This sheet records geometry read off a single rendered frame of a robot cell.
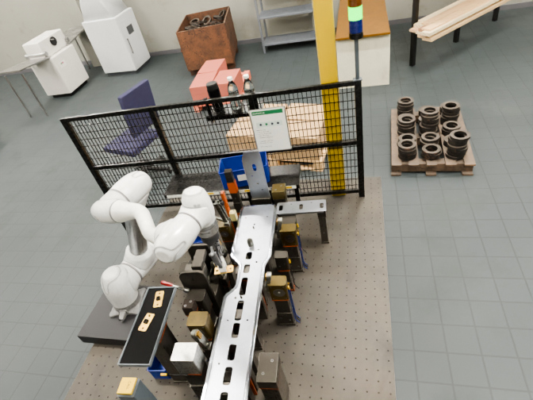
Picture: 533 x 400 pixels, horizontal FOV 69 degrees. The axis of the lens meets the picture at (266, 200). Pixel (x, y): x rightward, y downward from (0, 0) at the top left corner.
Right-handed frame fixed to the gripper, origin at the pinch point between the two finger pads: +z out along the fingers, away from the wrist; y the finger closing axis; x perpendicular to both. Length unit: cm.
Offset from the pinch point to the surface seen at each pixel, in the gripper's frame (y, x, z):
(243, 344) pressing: 21.7, 3.0, 29.0
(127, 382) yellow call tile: 40, -38, 13
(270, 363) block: 33.2, 14.8, 25.9
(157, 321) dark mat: 14.5, -30.8, 13.1
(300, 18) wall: -653, 94, 98
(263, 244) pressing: -35.4, 14.3, 29.0
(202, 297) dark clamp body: -0.4, -14.6, 21.0
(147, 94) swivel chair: -289, -106, 36
